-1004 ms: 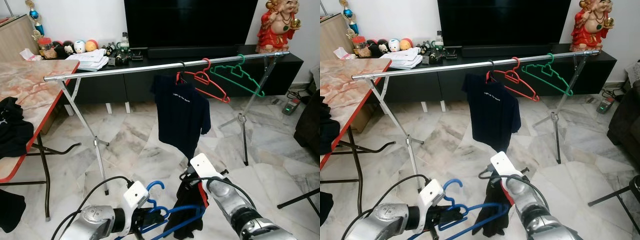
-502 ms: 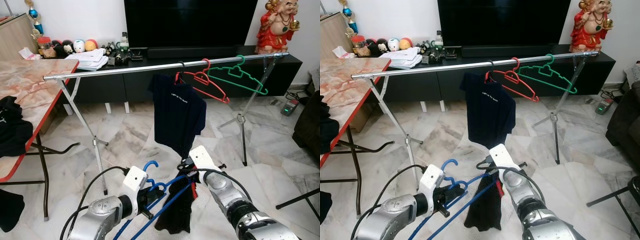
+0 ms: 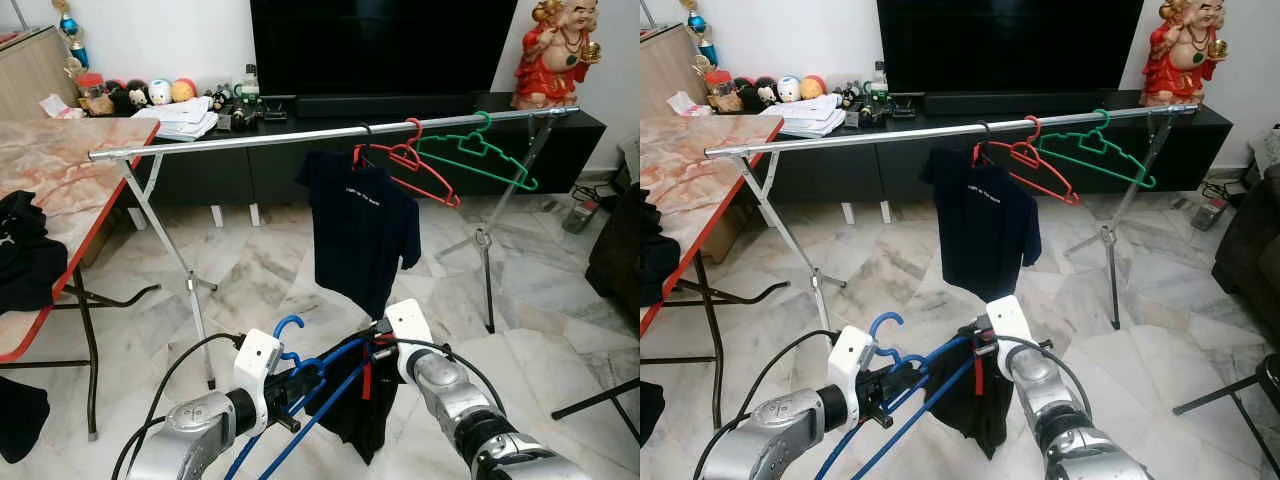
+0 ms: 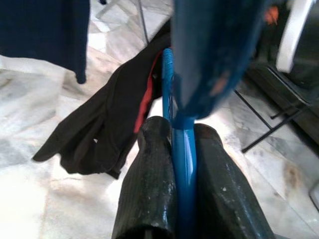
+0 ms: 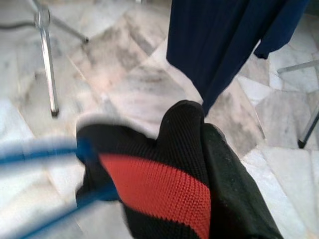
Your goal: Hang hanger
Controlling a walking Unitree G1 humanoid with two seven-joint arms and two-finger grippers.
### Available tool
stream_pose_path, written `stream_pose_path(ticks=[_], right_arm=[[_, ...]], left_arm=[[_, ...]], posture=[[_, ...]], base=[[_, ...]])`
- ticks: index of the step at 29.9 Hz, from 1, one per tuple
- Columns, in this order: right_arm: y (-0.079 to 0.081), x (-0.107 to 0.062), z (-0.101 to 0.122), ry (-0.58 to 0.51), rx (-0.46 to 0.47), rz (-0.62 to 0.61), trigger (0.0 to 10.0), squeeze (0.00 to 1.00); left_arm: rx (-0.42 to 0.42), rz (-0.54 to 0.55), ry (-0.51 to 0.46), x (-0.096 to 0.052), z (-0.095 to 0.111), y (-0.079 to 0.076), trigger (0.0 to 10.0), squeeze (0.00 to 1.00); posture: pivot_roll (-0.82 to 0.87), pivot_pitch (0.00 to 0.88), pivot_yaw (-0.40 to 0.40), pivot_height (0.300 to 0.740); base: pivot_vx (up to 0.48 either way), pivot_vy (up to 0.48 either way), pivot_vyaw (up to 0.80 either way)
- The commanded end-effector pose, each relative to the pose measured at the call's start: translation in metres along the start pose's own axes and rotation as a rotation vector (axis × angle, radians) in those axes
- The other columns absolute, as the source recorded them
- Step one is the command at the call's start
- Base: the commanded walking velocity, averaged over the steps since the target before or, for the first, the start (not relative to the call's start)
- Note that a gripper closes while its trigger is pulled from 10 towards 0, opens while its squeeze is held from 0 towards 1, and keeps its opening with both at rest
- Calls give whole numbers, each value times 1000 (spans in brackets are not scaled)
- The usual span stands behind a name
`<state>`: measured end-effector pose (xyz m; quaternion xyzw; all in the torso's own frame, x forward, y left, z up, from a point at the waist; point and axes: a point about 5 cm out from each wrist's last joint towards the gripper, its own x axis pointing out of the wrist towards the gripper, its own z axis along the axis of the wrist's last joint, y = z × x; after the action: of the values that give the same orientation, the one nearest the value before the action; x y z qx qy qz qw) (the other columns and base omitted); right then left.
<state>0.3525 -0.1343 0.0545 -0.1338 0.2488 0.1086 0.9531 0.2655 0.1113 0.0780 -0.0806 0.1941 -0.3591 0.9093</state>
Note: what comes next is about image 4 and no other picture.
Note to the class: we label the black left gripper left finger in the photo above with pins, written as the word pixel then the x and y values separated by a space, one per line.
pixel 147 186

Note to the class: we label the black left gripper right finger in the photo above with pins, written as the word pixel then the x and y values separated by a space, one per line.
pixel 221 194

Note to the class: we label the blue plastic clothes hanger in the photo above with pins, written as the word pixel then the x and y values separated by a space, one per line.
pixel 184 161

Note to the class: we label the black garment with red trim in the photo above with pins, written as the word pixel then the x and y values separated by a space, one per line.
pixel 99 129

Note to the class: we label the teal blue garment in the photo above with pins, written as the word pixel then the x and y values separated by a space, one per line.
pixel 214 49

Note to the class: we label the dark navy printed shirt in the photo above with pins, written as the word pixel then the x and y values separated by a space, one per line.
pixel 45 30

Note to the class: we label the black metal folding chair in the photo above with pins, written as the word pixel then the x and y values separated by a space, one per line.
pixel 306 82

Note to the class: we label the silver metal clothes rack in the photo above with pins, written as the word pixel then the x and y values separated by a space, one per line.
pixel 145 25

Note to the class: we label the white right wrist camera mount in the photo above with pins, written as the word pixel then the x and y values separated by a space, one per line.
pixel 290 44

